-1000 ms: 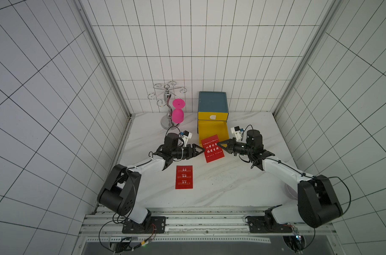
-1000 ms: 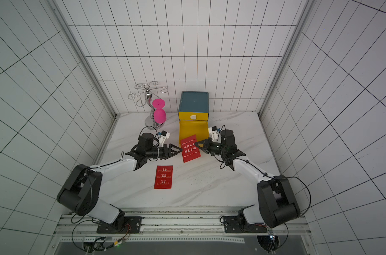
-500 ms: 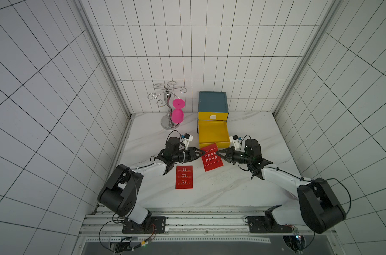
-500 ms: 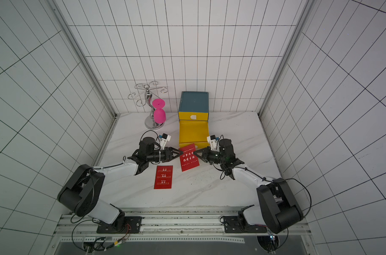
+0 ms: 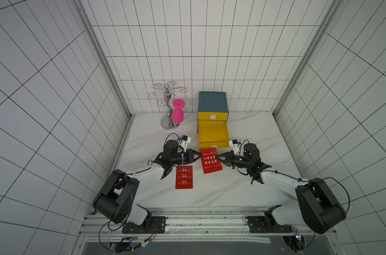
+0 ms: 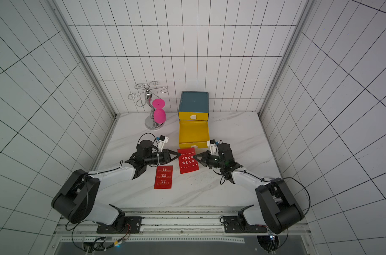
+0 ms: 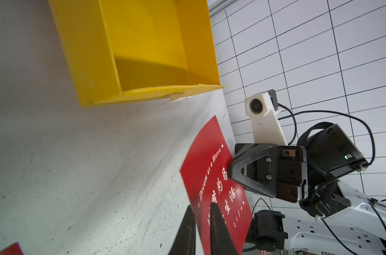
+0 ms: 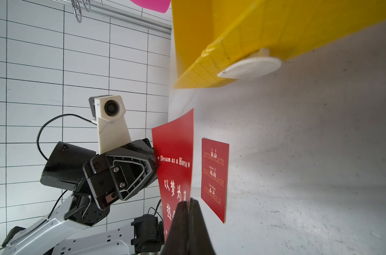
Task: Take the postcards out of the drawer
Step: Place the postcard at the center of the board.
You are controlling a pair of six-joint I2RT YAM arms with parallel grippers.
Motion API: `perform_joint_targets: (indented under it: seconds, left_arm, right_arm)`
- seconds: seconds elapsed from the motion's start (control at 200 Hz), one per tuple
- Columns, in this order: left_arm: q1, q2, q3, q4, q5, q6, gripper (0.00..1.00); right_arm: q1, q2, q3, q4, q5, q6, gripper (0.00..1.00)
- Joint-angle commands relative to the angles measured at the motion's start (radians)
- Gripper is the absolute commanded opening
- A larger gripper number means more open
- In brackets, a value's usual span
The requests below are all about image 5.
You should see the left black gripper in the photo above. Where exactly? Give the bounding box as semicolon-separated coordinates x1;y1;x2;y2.
171;149;203;165

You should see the red postcard white text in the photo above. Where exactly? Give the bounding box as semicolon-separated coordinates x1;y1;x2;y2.
176;165;193;189

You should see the yellow drawer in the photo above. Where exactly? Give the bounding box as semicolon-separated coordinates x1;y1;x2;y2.
198;120;230;149
198;112;229;121

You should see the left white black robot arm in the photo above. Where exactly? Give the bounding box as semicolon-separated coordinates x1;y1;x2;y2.
92;140;203;226

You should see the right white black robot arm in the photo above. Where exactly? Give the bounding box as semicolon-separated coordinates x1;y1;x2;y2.
216;143;347;234

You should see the teal drawer cabinet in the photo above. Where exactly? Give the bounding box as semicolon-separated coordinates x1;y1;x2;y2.
198;91;229;113

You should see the pink plastic goblet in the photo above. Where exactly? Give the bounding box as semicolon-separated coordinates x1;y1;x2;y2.
172;99;186;124

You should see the silver metal cup stand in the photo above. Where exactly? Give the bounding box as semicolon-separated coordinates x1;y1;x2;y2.
148;81;187;130

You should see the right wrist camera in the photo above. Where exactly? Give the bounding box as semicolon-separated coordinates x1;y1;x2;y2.
229;139;242;153

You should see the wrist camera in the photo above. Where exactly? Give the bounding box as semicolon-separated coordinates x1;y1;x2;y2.
229;139;242;153
179;135;191;151

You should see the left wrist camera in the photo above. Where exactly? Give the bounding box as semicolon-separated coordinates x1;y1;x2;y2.
179;135;191;151

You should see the aluminium mounting rail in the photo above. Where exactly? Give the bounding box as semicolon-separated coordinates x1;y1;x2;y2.
79;208;335;243

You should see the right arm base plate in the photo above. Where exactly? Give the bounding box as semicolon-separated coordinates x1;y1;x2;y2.
245;216;292;234

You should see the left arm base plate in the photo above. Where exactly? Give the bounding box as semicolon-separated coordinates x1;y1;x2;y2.
122;216;166;234

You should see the right base black cable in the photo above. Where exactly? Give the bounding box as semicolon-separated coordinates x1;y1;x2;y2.
288;176;351;252

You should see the base black cable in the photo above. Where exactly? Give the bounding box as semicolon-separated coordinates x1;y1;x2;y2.
288;176;351;252
98;219;157;253

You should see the left base black cable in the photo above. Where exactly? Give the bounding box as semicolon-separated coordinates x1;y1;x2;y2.
98;219;157;253

